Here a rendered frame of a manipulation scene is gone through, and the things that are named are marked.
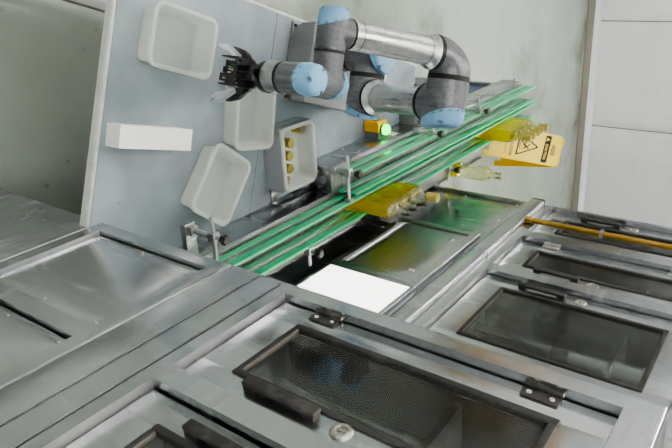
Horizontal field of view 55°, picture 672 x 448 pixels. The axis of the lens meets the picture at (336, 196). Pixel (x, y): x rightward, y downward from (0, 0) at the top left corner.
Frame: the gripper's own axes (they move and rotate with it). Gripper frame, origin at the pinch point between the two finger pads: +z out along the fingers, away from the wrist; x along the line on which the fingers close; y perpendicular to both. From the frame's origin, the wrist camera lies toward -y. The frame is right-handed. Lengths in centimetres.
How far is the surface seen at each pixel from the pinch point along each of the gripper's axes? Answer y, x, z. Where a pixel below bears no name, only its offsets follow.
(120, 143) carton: 14.9, 22.1, 15.3
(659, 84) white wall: -655, -116, 13
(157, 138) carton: 3.5, 19.5, 15.3
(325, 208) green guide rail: -64, 35, 4
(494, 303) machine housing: -75, 53, -57
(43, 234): 25, 48, 27
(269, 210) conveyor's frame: -49, 38, 17
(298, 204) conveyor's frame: -57, 35, 12
